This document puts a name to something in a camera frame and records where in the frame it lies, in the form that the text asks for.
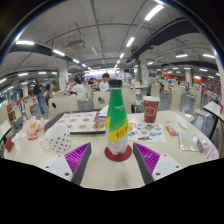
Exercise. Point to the group of ceiling lights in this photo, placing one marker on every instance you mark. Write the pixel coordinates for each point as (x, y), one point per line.
(154, 12)

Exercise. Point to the white paper napkin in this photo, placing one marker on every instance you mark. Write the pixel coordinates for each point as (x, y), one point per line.
(104, 111)

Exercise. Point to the empty clear plastic bag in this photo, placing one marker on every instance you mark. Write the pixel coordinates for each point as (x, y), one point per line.
(190, 141)

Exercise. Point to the white neighbouring table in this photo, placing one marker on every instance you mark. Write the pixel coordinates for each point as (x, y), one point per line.
(4, 128)
(213, 110)

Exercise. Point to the green drink bottle black cap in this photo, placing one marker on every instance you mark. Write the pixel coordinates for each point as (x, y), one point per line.
(116, 116)

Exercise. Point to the colourful sticker sheet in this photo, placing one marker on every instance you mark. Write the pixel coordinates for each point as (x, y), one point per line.
(148, 132)

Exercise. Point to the white and pink leaflet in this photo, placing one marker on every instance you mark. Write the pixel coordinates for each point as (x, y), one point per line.
(210, 151)

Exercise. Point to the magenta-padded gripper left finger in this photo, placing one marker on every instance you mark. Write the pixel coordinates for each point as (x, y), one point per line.
(55, 165)

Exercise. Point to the small white packet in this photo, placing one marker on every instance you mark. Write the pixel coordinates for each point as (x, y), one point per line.
(183, 124)

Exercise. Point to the group of beige chairs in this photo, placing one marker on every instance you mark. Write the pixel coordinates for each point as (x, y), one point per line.
(176, 96)

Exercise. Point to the person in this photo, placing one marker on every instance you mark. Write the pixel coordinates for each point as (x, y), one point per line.
(39, 95)
(91, 80)
(79, 91)
(104, 85)
(49, 95)

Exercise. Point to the flat round red coaster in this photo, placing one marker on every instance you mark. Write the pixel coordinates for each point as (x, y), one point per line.
(118, 158)

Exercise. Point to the red paper cup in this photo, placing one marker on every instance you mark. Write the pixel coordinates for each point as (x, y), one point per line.
(151, 111)

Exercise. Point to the dark food tray paper liner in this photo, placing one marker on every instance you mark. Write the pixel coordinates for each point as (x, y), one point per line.
(76, 121)

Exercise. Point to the ceiling air conditioner unit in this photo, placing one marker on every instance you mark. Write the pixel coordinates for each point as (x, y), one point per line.
(76, 44)

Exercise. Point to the red sauce packet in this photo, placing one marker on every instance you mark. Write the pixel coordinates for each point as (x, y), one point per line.
(32, 136)
(171, 130)

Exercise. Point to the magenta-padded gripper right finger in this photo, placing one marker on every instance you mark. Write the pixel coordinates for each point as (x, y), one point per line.
(168, 165)

